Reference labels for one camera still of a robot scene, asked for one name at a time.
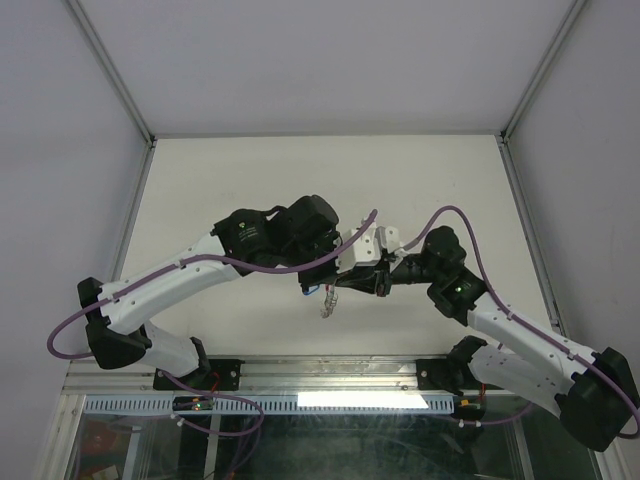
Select red handled keyring holder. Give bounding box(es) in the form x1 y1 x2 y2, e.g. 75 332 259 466
320 285 339 319

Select white slotted cable duct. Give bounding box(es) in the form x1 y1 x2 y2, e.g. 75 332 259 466
85 392 454 416

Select blue tag key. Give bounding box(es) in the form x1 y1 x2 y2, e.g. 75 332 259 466
302 285 324 296

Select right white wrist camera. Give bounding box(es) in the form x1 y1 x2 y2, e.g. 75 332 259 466
375 226 408 261

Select left aluminium frame post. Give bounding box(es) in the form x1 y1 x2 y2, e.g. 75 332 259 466
64 0 157 147

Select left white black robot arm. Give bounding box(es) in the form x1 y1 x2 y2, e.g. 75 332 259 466
77 195 339 389

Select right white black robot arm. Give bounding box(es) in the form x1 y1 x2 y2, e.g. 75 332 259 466
336 226 639 452

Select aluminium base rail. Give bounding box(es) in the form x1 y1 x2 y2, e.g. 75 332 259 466
62 352 506 396

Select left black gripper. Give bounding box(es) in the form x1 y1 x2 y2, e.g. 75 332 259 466
283 232 354 295

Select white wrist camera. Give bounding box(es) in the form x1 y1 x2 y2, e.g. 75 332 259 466
336 222 381 274
375 226 408 261

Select right aluminium frame post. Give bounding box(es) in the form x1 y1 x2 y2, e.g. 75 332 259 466
501 0 590 143

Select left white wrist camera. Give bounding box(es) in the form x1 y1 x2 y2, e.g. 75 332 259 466
336 222 381 274

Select aluminium frame post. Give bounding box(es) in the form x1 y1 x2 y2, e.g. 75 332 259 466
64 0 157 147
501 0 590 143

